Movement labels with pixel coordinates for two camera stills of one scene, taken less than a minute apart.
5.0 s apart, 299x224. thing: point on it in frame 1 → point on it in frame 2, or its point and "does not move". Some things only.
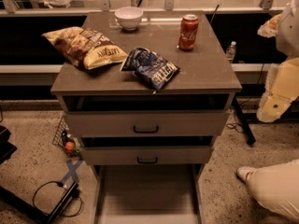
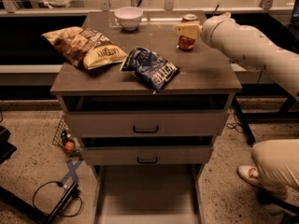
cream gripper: x=289 y=35 → x=209 y=32
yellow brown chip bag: x=86 y=48 does not move
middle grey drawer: x=149 y=155 does not move
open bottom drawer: x=147 y=194 does not move
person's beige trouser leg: x=277 y=187 → x=277 y=163
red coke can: x=188 y=32 does not move
